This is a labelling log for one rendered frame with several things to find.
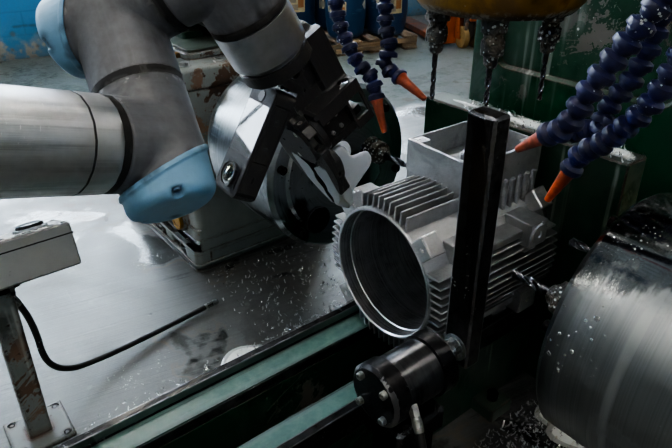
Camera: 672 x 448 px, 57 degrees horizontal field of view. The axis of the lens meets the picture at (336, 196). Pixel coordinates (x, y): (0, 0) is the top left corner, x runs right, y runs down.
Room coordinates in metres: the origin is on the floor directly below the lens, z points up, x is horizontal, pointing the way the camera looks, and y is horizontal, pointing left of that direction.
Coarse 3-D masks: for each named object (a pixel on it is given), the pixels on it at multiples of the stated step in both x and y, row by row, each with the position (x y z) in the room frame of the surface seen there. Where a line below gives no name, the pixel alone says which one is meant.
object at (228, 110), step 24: (240, 96) 0.87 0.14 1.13; (216, 120) 0.88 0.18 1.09; (216, 144) 0.86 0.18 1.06; (360, 144) 0.84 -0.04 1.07; (384, 144) 0.83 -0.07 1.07; (216, 168) 0.87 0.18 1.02; (288, 168) 0.76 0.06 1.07; (384, 168) 0.87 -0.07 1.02; (264, 192) 0.75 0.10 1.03; (288, 192) 0.76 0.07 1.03; (312, 192) 0.78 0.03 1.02; (264, 216) 0.79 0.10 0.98; (288, 216) 0.76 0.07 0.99; (312, 216) 0.78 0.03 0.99; (312, 240) 0.79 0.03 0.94
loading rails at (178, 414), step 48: (288, 336) 0.58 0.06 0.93; (336, 336) 0.60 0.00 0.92; (528, 336) 0.66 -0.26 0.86; (192, 384) 0.51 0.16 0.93; (240, 384) 0.52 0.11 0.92; (288, 384) 0.54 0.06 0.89; (336, 384) 0.59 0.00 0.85; (480, 384) 0.60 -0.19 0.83; (96, 432) 0.44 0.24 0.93; (144, 432) 0.45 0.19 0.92; (192, 432) 0.47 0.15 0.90; (240, 432) 0.50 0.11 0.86; (288, 432) 0.45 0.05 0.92; (336, 432) 0.46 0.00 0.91
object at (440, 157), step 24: (408, 144) 0.67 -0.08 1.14; (432, 144) 0.70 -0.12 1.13; (456, 144) 0.72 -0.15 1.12; (408, 168) 0.67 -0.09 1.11; (432, 168) 0.64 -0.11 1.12; (456, 168) 0.61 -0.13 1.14; (504, 168) 0.63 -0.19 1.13; (528, 168) 0.66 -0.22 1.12; (456, 192) 0.61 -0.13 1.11; (504, 192) 0.63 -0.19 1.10
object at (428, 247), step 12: (360, 192) 0.64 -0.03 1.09; (528, 192) 0.65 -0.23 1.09; (540, 192) 0.65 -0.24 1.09; (360, 204) 0.63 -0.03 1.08; (528, 204) 0.65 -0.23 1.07; (540, 204) 0.64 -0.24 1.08; (420, 240) 0.54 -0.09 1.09; (432, 240) 0.54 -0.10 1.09; (420, 252) 0.54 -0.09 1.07; (432, 252) 0.53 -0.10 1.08; (444, 252) 0.54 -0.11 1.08; (348, 300) 0.63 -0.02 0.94
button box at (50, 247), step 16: (48, 224) 0.61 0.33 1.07; (64, 224) 0.59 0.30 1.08; (0, 240) 0.56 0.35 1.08; (16, 240) 0.56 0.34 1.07; (32, 240) 0.57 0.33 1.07; (48, 240) 0.58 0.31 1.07; (64, 240) 0.59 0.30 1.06; (0, 256) 0.55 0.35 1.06; (16, 256) 0.56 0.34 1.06; (32, 256) 0.56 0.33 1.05; (48, 256) 0.57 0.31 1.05; (64, 256) 0.58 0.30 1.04; (0, 272) 0.54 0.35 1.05; (16, 272) 0.55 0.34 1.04; (32, 272) 0.56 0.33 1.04; (48, 272) 0.56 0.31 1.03; (0, 288) 0.53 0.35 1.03
